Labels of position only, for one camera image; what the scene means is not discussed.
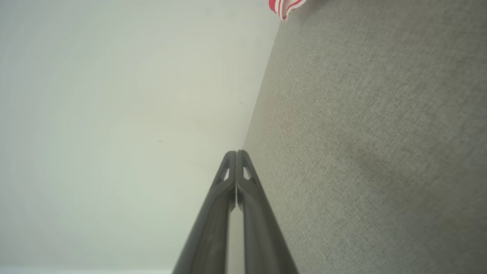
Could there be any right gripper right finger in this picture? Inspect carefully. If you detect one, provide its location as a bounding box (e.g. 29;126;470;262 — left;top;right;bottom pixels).
236;150;300;274

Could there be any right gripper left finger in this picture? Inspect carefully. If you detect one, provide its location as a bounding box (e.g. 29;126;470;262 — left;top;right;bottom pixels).
171;150;238;274

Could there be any red garment with white stripes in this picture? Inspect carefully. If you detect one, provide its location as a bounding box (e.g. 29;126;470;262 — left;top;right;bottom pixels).
269;0;307;22

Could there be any grey fabric sofa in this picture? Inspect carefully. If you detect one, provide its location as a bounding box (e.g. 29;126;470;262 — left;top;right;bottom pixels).
242;0;487;274

